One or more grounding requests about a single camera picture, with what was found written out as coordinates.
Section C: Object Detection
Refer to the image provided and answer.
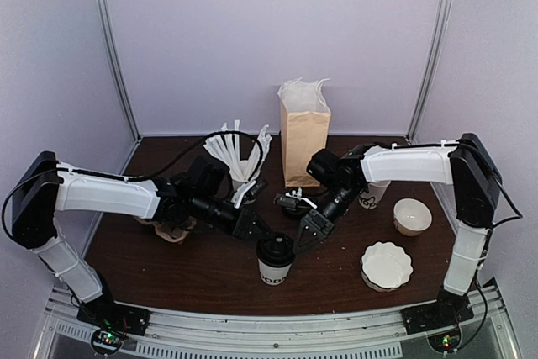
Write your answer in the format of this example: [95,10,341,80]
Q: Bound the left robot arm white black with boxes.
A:
[2,151,275,329]

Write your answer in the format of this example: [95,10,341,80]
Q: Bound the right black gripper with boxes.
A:
[292,185,363,256]

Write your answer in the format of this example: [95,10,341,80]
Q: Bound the white paper coffee cup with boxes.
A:
[258,261,292,286]

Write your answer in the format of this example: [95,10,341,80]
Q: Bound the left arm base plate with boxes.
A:
[76,302,150,336]

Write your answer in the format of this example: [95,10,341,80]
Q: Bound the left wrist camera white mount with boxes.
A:
[231,178,268,209]

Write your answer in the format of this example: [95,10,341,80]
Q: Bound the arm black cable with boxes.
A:
[460,140,525,230]
[2,130,264,242]

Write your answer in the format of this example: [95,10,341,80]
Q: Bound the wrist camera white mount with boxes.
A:
[231,178,268,209]
[274,187,318,210]

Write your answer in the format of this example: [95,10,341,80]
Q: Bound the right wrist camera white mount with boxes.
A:
[274,187,318,210]

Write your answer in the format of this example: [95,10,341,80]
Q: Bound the white cup holding straws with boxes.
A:
[230,160,251,192]

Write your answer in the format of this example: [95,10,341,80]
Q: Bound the brown paper bag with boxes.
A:
[281,102,331,187]

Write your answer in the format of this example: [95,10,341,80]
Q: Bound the cardboard cup carrier tray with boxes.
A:
[134,217,197,245]

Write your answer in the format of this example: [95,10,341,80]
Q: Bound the left aluminium corner post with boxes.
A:
[96,0,141,143]

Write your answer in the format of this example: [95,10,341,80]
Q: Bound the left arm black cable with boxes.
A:
[2,130,264,242]

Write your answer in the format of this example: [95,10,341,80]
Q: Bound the white round bowl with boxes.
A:
[393,198,432,237]

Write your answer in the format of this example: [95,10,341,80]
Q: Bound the white scalloped dish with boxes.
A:
[360,241,414,292]

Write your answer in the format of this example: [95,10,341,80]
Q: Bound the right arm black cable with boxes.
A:
[460,140,525,230]

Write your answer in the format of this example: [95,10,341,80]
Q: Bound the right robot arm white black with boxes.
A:
[293,133,502,327]

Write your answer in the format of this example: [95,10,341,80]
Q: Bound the white plastic bag liner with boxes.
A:
[277,77,330,114]

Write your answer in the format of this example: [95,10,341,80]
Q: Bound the black plastic cup lid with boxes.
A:
[256,233,296,268]

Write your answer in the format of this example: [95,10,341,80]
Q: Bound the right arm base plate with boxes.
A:
[401,299,474,335]

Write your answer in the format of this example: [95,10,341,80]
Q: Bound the aluminium front rail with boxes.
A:
[29,286,522,358]

